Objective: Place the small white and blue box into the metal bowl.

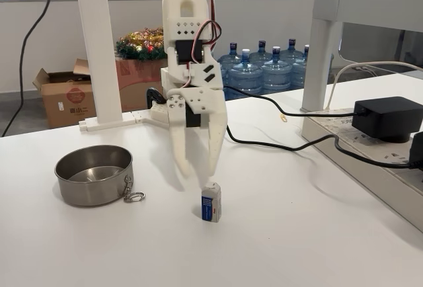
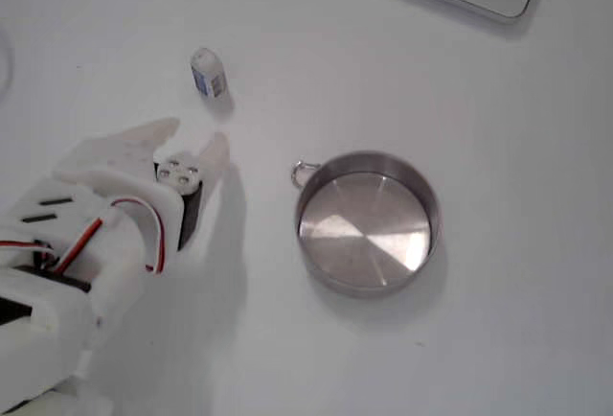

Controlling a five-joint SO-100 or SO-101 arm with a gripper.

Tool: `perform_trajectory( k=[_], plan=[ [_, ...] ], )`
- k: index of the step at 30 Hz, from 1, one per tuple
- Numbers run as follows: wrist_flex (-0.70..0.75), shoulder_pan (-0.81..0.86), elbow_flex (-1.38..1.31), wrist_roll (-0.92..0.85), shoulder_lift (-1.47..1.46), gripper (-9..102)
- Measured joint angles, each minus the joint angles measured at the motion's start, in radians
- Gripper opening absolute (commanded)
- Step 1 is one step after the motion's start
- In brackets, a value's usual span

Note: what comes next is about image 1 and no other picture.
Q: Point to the small white and blue box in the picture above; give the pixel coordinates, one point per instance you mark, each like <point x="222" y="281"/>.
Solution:
<point x="209" y="204"/>

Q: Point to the red cardboard box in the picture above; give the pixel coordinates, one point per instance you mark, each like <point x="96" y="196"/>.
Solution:
<point x="138" y="78"/>

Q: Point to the round metal bowl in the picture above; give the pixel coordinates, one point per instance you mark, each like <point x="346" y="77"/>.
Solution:
<point x="89" y="191"/>

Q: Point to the open brown cardboard box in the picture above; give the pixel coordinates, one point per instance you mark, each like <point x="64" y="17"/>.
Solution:
<point x="66" y="102"/>

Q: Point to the blue water cooler bottle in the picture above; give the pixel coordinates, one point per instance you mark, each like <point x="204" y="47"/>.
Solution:
<point x="224" y="77"/>
<point x="261" y="56"/>
<point x="299" y="72"/>
<point x="277" y="75"/>
<point x="231" y="59"/>
<point x="292" y="54"/>
<point x="245" y="75"/>

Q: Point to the yellow paper clip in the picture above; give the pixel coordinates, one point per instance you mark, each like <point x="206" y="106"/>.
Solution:
<point x="283" y="118"/>

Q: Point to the tinsel christmas wreath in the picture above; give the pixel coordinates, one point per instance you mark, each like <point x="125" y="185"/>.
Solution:
<point x="142" y="45"/>

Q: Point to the small metal carabiner clip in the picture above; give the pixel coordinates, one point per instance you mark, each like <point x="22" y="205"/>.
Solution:
<point x="135" y="197"/>

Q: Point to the long white power strip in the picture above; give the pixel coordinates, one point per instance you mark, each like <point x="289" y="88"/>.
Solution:
<point x="324" y="123"/>

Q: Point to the white desk shelf riser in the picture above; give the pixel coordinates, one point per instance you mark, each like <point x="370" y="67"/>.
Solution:
<point x="327" y="2"/>

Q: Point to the large black power adapter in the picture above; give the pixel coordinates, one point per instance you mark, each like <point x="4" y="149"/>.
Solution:
<point x="383" y="118"/>

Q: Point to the small black plug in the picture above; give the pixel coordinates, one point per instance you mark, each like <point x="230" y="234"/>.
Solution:
<point x="417" y="149"/>

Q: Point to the white stand post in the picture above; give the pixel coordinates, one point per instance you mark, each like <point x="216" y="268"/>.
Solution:
<point x="92" y="19"/>

